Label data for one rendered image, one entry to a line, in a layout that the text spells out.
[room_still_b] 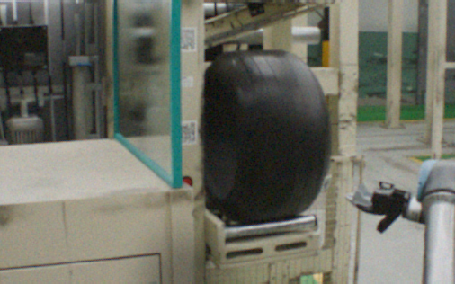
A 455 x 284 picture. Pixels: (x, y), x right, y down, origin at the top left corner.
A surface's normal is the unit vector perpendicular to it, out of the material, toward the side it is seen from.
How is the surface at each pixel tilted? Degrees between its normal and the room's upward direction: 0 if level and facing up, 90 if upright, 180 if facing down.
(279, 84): 48
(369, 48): 90
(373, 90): 90
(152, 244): 90
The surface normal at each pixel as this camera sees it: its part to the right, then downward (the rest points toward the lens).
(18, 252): 0.36, 0.17
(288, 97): 0.30, -0.39
